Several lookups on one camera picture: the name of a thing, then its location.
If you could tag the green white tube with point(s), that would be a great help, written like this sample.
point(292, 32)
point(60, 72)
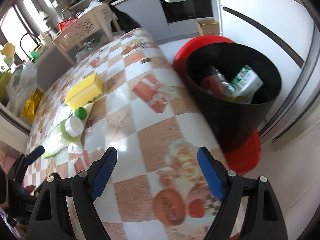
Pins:
point(80, 113)

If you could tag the yellow sponge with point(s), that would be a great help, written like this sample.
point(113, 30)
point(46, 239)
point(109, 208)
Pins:
point(84, 91)

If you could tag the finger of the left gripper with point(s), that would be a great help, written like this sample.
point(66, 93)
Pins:
point(34, 155)

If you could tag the clear plastic bag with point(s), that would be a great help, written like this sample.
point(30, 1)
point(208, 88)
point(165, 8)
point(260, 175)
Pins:
point(21, 86)

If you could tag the beige plastic chair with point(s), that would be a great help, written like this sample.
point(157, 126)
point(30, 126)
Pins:
point(97, 18)

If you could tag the red polka dot bag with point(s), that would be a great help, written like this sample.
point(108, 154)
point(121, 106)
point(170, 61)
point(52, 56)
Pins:
point(214, 86)

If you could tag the black built-in oven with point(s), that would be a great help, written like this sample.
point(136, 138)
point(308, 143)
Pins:
point(182, 10)

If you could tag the black garment on chair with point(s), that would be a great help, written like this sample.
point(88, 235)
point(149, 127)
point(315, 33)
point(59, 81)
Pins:
point(126, 22)

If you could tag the black faucet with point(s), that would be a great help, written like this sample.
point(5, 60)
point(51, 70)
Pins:
point(28, 44)

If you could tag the gold foil bag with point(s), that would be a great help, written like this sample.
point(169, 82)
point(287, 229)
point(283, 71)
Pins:
point(31, 105)

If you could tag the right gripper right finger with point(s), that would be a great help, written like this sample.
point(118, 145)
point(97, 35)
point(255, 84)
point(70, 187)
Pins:
point(263, 218)

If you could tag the light green lotion bottle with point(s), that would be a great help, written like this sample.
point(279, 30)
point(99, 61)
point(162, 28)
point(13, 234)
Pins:
point(66, 132)

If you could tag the white refrigerator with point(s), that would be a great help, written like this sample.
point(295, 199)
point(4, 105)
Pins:
point(285, 32)

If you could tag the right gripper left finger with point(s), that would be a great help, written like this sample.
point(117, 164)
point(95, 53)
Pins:
point(50, 218)

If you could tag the cardboard box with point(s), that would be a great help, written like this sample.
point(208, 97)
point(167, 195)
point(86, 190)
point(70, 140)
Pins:
point(208, 27)

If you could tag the red plastic stool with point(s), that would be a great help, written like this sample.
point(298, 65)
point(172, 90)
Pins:
point(240, 145)

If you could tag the red plastic basket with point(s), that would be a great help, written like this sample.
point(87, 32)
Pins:
point(64, 24)

